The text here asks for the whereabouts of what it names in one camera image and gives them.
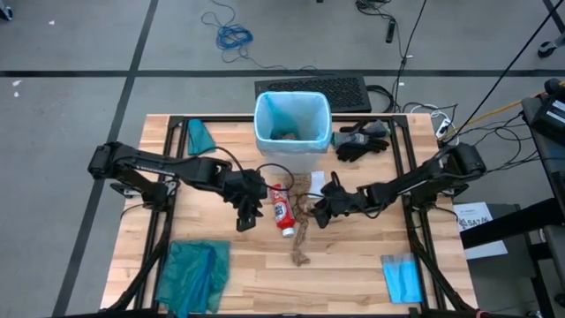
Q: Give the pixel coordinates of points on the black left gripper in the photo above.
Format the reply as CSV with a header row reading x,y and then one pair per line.
x,y
245,187

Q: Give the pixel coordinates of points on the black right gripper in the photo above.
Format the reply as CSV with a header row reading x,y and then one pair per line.
x,y
346,199

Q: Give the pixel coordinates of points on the brown paper strip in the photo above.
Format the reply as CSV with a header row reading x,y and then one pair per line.
x,y
302,221

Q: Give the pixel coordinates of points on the white paper scrap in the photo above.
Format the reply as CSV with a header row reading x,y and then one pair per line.
x,y
317,183

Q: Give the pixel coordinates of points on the red sauce bottle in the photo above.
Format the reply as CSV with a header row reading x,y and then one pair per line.
x,y
282,209

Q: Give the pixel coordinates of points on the white plastic trash bin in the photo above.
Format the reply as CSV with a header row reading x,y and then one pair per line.
x,y
287,161

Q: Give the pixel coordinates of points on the large teal plastic bag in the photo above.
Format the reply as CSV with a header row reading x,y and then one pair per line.
x,y
190,276

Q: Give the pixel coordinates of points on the light blue bin liner bag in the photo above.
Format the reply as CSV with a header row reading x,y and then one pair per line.
x,y
287,110

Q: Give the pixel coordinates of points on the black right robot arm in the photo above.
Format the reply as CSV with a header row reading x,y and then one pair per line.
x,y
424,176

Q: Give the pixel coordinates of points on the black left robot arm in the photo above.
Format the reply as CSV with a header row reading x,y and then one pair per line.
x,y
154,163

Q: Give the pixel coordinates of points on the small teal folded bag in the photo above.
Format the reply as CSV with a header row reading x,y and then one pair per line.
x,y
199,137

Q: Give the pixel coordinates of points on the blue folded plastic bag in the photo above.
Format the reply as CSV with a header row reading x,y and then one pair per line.
x,y
401,278

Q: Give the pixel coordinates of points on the black perforated computer case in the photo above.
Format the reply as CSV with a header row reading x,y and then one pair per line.
x,y
344,93

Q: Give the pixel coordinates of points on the white paper sheet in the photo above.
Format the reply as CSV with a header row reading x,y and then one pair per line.
x,y
468,212

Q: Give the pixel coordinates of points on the white power strip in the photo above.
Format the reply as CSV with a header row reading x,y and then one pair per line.
x,y
442,127

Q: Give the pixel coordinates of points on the dark grey desk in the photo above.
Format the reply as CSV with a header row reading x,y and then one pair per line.
x,y
499,269

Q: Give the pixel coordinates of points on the black beam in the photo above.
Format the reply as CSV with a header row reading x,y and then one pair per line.
x,y
512,223

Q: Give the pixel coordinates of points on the black power strip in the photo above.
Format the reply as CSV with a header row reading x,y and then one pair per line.
x,y
390,31

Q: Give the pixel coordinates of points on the black desk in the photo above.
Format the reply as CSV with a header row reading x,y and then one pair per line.
x,y
545,150

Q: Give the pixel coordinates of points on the black box with labels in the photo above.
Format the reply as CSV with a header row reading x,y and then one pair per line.
x,y
549,117

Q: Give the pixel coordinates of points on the black round knob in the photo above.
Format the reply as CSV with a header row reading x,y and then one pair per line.
x,y
553,87

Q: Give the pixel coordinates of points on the black caster wheel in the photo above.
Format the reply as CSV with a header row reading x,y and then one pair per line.
x,y
547,47
5,13

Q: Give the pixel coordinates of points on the black aluminium table frame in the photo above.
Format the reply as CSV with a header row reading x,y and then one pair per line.
x,y
175,121

